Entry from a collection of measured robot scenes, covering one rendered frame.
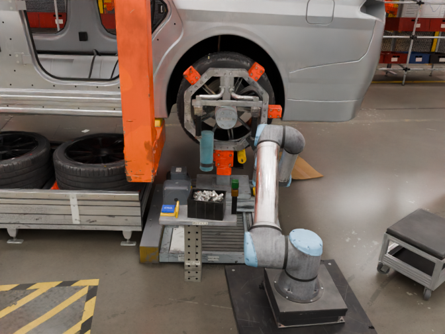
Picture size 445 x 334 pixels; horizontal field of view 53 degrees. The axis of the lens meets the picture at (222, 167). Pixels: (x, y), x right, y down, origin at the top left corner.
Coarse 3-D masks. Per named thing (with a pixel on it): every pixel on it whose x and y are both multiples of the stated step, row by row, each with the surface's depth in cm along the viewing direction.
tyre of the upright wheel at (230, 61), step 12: (204, 60) 289; (216, 60) 282; (228, 60) 281; (240, 60) 282; (252, 60) 300; (204, 72) 285; (264, 72) 300; (180, 84) 302; (264, 84) 288; (180, 96) 291; (180, 108) 295; (180, 120) 299
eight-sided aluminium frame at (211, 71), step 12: (216, 72) 281; (228, 72) 276; (240, 72) 276; (252, 84) 280; (264, 96) 283; (264, 108) 286; (264, 120) 290; (192, 132) 293; (216, 144) 297; (228, 144) 298; (240, 144) 297
